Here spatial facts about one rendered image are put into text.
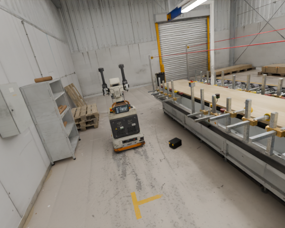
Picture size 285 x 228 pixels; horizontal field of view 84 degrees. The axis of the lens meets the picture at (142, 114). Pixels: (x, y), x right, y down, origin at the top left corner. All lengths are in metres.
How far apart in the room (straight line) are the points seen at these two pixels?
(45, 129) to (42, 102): 0.51
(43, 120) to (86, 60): 6.47
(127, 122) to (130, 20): 7.44
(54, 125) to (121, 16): 7.55
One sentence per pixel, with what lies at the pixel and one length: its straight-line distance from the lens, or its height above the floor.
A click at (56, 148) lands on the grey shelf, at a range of 3.50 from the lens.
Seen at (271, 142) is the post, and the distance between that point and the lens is 1.78.
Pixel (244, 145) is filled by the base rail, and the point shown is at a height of 0.68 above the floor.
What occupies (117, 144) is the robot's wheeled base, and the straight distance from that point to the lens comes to 3.14.
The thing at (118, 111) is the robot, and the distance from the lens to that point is 2.94.
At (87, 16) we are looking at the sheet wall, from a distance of 9.65.
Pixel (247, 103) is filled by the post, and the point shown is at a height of 1.13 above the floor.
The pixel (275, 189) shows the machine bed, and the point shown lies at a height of 0.17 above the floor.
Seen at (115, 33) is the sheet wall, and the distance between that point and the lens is 9.54.
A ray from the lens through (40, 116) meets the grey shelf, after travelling 3.31.
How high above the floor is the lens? 1.70
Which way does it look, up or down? 20 degrees down
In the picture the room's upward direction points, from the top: 10 degrees counter-clockwise
